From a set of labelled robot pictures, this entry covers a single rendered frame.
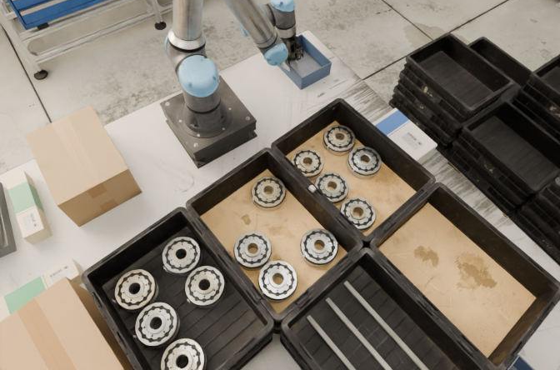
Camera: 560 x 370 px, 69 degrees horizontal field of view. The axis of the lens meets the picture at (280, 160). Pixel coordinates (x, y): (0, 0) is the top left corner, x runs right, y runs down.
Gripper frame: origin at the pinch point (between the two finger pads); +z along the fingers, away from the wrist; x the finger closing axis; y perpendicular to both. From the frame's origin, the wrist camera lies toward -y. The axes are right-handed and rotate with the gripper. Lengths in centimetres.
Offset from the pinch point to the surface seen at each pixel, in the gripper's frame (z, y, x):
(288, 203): -12, 54, -34
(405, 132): -2, 51, 16
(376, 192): -9, 65, -10
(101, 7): 39, -136, -49
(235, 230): -15, 53, -52
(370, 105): 7.9, 30.8, 18.0
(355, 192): -10, 62, -15
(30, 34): 33, -134, -91
